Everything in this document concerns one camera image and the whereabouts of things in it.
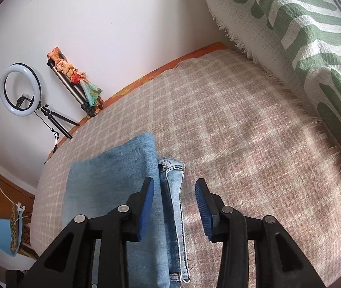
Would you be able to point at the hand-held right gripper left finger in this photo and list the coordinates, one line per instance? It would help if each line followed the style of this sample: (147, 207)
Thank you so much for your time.
(146, 207)

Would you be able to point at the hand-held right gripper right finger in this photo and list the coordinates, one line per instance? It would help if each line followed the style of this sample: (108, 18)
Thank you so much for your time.
(202, 208)

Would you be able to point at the blue denim pants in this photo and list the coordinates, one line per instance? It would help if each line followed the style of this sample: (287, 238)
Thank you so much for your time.
(110, 174)

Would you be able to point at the beige plaid blanket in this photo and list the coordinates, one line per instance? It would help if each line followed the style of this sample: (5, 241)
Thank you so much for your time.
(233, 126)

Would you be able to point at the small black tripod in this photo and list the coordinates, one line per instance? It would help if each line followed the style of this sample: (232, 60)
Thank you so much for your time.
(53, 117)

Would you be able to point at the tripod with colourful cloth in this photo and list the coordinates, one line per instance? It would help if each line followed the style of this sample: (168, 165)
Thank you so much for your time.
(89, 90)

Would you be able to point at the leopard print cloth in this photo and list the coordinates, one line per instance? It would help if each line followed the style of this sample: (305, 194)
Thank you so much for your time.
(16, 231)

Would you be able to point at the folded silver tripod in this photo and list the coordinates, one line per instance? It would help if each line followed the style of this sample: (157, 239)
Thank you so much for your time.
(68, 81)

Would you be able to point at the green striped pillow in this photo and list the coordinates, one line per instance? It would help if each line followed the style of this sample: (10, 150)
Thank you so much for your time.
(308, 36)

